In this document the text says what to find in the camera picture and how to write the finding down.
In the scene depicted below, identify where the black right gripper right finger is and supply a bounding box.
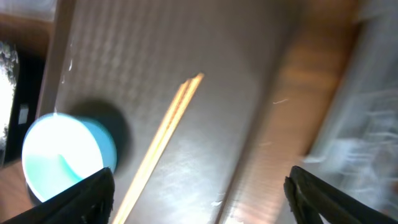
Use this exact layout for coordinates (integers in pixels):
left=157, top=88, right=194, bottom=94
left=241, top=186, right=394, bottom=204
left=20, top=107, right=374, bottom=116
left=284, top=166, right=397, bottom=224

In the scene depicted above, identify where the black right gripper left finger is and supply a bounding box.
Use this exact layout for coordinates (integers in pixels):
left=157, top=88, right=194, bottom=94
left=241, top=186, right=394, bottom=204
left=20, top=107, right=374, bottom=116
left=4, top=167, right=115, bottom=224

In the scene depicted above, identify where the light blue bowl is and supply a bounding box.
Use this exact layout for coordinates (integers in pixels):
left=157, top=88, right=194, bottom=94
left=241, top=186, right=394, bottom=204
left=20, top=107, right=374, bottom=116
left=22, top=113, right=118, bottom=202

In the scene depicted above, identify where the grey dishwasher rack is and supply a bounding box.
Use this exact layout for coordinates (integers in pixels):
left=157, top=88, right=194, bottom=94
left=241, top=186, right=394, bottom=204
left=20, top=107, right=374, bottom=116
left=304, top=0, right=397, bottom=218

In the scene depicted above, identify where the black waste tray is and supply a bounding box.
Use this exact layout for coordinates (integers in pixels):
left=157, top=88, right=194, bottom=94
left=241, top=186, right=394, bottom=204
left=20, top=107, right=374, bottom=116
left=1, top=42, right=45, bottom=167

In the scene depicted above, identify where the brown serving tray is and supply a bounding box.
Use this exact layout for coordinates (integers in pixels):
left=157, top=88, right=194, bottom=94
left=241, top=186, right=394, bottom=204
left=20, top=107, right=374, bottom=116
left=38, top=0, right=302, bottom=223

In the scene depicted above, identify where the spilled rice pile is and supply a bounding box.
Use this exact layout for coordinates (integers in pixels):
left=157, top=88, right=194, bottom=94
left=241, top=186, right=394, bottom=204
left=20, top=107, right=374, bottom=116
left=0, top=41, right=19, bottom=151

